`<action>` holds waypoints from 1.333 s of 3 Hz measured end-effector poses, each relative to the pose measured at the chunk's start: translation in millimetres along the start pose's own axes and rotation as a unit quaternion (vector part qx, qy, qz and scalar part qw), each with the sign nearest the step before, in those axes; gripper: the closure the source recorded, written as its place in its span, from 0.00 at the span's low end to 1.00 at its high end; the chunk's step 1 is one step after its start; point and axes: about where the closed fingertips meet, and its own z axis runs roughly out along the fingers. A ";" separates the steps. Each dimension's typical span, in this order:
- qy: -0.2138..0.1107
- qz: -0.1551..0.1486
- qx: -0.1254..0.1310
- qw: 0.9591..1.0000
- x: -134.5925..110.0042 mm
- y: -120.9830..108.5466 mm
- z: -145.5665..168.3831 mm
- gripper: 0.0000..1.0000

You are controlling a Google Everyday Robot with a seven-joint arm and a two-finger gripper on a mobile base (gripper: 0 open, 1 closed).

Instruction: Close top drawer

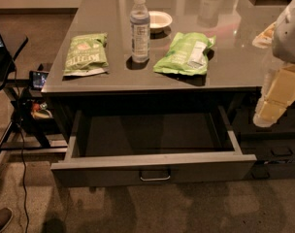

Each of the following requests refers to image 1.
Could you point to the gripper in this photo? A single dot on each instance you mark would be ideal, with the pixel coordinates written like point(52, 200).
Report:
point(289, 36)

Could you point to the grey top drawer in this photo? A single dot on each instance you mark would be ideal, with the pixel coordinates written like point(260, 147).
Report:
point(112, 150)

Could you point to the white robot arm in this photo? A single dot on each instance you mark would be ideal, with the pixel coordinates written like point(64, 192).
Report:
point(283, 42)

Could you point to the right cabinet drawer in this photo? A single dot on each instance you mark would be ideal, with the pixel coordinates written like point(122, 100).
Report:
point(282, 151)

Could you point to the jar of orange snacks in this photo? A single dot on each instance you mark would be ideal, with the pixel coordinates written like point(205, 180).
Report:
point(264, 39)

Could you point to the right green chip bag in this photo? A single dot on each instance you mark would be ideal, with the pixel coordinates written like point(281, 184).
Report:
point(187, 55)

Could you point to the green chip bag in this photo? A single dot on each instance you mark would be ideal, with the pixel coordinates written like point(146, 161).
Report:
point(86, 56)
point(187, 55)

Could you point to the small white bowl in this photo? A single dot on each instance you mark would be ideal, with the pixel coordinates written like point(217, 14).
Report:
point(159, 21)

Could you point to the grey cabinet with countertop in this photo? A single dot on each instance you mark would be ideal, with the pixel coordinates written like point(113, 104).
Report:
point(236, 68)

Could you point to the clear plastic water bottle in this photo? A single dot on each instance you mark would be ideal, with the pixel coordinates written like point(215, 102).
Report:
point(140, 31)

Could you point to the left green chip bag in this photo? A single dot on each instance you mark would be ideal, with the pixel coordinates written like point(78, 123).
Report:
point(86, 56)

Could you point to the phone with lit screen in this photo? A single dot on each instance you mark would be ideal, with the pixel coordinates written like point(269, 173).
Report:
point(38, 79)

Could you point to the black metal stand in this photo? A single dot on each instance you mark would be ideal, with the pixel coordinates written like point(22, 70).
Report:
point(19, 94)

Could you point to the brown shoe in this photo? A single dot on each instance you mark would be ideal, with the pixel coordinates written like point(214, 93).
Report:
point(6, 215)

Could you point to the silver top drawer handle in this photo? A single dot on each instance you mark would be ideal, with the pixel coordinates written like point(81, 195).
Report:
point(154, 175)

